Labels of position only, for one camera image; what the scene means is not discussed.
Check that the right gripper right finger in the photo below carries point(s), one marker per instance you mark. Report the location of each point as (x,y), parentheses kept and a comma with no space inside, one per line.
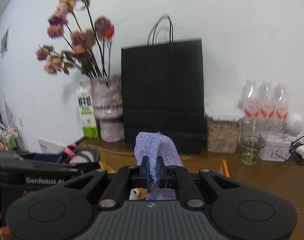
(160,172)

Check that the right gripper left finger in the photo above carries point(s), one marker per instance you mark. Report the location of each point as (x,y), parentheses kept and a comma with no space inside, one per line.
(144,172)

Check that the purple knitted cloth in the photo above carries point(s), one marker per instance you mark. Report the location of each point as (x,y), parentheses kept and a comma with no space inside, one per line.
(154,145)

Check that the orange red cardboard box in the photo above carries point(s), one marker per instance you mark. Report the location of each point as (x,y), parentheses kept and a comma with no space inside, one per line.
(140,193)

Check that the white paper box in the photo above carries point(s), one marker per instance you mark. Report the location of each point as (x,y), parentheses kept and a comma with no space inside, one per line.
(50,147)

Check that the clear container with grains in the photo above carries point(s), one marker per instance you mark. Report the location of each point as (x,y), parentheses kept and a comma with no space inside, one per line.
(223,129)

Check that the green white milk carton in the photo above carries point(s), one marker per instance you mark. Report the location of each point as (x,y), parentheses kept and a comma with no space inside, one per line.
(87,118)

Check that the black paper shopping bag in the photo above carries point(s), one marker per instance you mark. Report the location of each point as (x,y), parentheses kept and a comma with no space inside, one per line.
(162,88)

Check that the purple speckled vase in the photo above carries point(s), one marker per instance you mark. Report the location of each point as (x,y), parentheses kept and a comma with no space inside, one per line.
(108,107)

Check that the clear drinking glass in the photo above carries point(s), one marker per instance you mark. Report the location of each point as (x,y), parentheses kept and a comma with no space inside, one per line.
(252,143)

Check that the left water bottle red label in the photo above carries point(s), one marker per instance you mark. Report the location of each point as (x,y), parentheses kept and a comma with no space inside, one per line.
(249,102)

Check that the water bottle red label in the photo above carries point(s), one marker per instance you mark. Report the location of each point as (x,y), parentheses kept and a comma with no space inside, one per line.
(249,102)
(281,107)
(266,102)

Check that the white floral tin box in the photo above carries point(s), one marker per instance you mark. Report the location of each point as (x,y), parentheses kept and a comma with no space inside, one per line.
(276,146)

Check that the middle water bottle red label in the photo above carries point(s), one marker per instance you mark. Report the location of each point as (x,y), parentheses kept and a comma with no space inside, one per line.
(266,102)

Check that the right water bottle red label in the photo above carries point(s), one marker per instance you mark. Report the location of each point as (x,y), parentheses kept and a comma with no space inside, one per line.
(281,107)

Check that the dried rose bouquet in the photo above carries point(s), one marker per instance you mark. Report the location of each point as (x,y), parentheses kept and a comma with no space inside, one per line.
(89,41)

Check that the white round speaker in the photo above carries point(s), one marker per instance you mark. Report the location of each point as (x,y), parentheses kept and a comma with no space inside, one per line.
(294,124)

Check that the wire rack with items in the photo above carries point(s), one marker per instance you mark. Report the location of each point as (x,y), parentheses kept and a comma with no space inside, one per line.
(10,138)

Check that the coiled black cable pink tie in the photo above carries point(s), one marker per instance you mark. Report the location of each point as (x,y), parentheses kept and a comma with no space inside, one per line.
(77,150)

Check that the wall picture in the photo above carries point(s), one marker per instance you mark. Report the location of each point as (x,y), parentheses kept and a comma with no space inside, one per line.
(4,42)

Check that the white charger with black cables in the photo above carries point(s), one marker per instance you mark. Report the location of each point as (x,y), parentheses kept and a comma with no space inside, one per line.
(297,150)

